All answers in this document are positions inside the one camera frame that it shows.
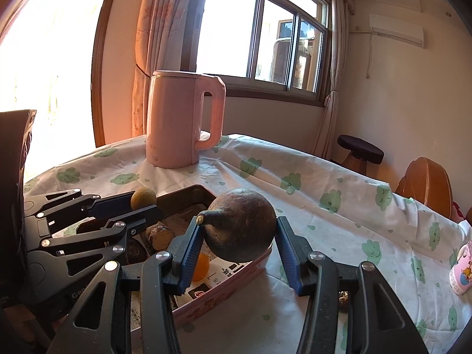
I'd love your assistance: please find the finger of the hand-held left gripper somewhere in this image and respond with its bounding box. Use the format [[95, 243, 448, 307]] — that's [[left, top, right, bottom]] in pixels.
[[23, 188, 135, 229], [24, 204, 165, 277]]

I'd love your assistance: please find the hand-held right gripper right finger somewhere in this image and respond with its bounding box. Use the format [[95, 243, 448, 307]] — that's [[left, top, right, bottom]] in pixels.
[[276, 216, 430, 354]]

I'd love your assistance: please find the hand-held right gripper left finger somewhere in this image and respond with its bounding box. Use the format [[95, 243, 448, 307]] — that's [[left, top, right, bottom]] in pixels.
[[46, 214, 205, 354]]

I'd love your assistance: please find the brown longan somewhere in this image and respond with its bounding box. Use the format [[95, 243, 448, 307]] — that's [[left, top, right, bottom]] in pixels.
[[130, 188, 157, 211]]

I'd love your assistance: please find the pink tin box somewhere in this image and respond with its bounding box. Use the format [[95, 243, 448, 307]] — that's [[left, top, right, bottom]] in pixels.
[[76, 184, 273, 340]]

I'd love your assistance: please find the dark passion fruit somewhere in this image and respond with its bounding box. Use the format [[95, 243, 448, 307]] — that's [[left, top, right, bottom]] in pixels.
[[196, 188, 278, 262]]

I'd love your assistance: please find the small orange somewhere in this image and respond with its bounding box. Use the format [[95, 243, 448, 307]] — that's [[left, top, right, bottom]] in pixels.
[[192, 254, 212, 283]]

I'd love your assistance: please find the round cookie in box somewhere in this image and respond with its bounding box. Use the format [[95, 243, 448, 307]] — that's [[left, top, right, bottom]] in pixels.
[[145, 220, 176, 251]]

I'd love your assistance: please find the layered cake roll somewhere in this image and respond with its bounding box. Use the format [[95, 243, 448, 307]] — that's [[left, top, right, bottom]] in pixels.
[[125, 238, 149, 266]]

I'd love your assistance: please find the white cloud-print tablecloth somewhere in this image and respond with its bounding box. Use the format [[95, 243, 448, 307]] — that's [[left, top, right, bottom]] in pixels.
[[22, 133, 472, 354]]

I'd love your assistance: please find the pink electric kettle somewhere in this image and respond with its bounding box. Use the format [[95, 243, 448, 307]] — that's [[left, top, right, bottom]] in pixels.
[[145, 70, 226, 169]]

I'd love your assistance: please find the dark round stool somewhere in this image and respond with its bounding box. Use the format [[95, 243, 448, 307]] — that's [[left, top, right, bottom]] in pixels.
[[336, 135, 385, 174]]

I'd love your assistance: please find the pink cartoon cup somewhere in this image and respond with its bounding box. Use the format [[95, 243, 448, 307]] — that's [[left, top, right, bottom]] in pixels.
[[449, 240, 472, 296]]

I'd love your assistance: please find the pink patterned curtain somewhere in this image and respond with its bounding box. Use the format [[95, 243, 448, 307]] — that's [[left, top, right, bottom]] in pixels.
[[132, 0, 203, 137]]

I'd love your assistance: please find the white curtain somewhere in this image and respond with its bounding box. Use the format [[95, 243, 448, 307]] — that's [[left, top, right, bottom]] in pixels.
[[315, 0, 356, 159]]

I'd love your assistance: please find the sliding glass window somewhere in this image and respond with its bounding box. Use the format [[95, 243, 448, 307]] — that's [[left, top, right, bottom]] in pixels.
[[182, 0, 332, 107]]

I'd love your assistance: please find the white air conditioner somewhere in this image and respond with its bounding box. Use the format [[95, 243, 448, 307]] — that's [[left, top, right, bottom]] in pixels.
[[369, 14, 425, 48]]

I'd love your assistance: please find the wooden door frame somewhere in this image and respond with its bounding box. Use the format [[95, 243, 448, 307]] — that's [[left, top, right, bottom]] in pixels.
[[90, 0, 126, 148]]

